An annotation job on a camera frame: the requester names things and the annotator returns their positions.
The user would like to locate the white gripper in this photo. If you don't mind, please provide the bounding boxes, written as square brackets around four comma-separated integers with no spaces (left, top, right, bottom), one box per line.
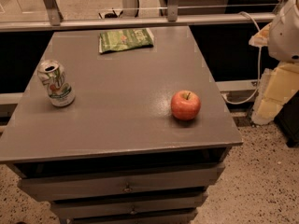
[249,0,299,125]

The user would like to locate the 7up soda can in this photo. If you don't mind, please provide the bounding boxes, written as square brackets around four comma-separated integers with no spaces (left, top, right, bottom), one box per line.
[37,60,75,107]

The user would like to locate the red apple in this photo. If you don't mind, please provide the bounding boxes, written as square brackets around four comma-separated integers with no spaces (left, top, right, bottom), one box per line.
[171,91,201,120]

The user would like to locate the grey drawer cabinet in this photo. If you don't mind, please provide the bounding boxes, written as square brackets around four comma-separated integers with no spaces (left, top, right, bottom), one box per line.
[0,25,244,224]

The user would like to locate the green chip bag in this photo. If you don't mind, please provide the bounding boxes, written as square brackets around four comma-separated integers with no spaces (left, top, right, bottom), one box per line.
[99,28,154,54]

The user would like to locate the middle grey drawer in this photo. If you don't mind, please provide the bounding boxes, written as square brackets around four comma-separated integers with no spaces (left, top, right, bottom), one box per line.
[51,191,207,218]

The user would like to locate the grey drawer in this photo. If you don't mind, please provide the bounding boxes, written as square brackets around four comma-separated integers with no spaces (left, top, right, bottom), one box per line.
[18,162,225,202]
[72,208,197,224]
[51,191,207,218]

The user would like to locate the bottom grey drawer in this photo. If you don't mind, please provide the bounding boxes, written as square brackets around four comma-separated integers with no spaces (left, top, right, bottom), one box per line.
[72,208,197,224]

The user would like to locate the top grey drawer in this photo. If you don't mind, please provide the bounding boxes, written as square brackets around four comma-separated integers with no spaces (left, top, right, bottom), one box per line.
[18,162,225,202]

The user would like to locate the white cable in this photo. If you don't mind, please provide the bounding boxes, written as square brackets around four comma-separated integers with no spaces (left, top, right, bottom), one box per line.
[221,11,263,105]

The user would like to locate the metal railing frame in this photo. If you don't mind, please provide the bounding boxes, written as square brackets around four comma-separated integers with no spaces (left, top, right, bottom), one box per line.
[0,0,287,33]

